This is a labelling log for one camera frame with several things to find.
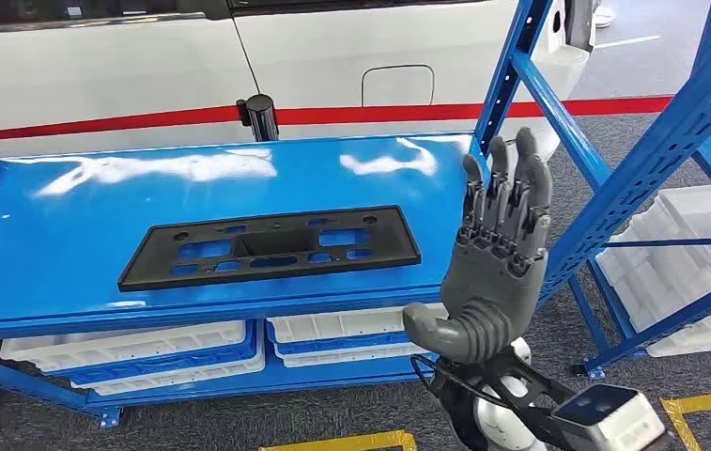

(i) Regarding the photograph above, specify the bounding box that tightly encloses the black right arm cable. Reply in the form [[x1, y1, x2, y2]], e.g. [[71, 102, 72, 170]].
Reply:
[[410, 354, 487, 409]]

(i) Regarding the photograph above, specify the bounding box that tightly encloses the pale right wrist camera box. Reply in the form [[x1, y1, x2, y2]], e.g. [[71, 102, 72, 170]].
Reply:
[[550, 383, 668, 451]]

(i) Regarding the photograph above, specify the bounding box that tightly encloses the red barrier belt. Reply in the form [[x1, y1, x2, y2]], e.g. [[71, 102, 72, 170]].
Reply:
[[275, 94, 711, 127], [0, 104, 243, 143]]

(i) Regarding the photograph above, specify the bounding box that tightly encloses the black stanchion post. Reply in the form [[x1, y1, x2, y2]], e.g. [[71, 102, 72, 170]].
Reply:
[[235, 93, 280, 143]]

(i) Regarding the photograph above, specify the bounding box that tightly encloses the white car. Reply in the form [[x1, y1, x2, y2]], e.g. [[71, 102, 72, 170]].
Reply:
[[0, 0, 599, 188]]

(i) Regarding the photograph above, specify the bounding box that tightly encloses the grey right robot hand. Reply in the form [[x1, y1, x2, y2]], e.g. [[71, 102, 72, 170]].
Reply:
[[402, 127, 554, 366]]

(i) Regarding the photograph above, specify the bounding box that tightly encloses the black plastic panel part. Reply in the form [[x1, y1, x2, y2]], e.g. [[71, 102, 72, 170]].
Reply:
[[116, 205, 423, 294]]

